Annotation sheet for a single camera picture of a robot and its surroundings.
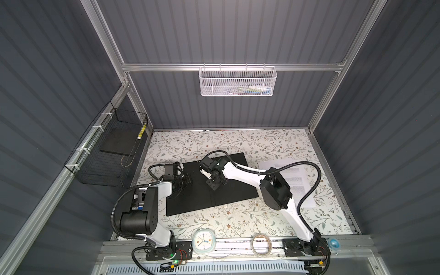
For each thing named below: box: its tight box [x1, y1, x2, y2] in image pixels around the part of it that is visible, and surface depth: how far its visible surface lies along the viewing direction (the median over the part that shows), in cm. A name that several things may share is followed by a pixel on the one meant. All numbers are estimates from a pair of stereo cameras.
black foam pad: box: [99, 127, 141, 156], surface depth 78 cm
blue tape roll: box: [327, 238, 341, 251], surface depth 76 cm
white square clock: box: [191, 228, 216, 254], surface depth 75 cm
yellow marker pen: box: [136, 123, 147, 140], surface depth 82 cm
